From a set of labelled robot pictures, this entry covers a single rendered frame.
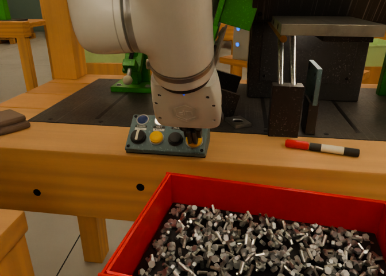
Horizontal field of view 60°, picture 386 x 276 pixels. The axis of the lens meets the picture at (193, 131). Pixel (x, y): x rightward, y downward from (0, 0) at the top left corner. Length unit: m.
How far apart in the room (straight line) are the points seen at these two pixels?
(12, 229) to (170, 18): 0.41
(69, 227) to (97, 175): 1.34
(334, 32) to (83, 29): 0.39
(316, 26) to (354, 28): 0.06
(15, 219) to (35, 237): 1.39
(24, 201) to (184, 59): 0.51
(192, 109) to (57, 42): 0.90
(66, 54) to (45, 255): 1.01
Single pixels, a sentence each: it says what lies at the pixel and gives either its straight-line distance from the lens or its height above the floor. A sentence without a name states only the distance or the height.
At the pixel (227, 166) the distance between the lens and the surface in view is 0.60.
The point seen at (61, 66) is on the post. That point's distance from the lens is 1.33.
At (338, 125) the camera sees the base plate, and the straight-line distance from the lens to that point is 0.82.
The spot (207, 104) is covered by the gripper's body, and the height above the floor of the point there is 1.03.
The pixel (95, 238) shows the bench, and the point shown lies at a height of 0.14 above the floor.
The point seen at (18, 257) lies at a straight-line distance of 0.64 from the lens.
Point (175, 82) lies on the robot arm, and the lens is 0.42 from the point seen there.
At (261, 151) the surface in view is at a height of 0.90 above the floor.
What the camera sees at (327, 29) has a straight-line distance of 0.60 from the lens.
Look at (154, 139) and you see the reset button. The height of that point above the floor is 0.93.
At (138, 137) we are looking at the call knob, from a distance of 0.62.
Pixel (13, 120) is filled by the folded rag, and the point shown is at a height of 0.92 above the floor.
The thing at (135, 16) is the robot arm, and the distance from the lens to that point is 0.36.
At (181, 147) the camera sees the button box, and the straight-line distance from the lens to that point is 0.60.
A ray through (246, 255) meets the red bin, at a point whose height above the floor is 0.89.
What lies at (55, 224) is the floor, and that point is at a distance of 2.04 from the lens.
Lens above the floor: 1.18
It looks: 23 degrees down
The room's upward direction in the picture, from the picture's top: straight up
